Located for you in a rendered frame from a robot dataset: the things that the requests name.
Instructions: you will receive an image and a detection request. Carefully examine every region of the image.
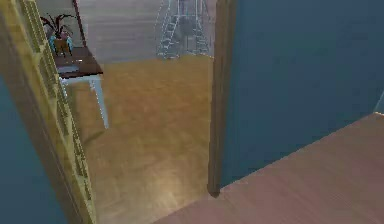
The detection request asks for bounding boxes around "brown table with white legs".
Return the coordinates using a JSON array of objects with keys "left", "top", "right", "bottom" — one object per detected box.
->
[{"left": 53, "top": 45, "right": 110, "bottom": 130}]

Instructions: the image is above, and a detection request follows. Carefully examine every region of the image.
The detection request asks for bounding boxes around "yellow panelled room door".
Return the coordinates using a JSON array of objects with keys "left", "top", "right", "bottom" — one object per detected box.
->
[{"left": 14, "top": 0, "right": 98, "bottom": 224}]

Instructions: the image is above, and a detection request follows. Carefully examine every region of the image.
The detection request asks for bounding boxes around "dark house plant in pot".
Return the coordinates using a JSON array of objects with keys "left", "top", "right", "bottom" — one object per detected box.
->
[{"left": 39, "top": 13, "right": 78, "bottom": 58}]

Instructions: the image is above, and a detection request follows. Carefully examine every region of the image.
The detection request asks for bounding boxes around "white wire frame stand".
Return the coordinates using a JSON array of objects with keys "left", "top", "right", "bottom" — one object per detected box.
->
[{"left": 155, "top": 0, "right": 214, "bottom": 60}]

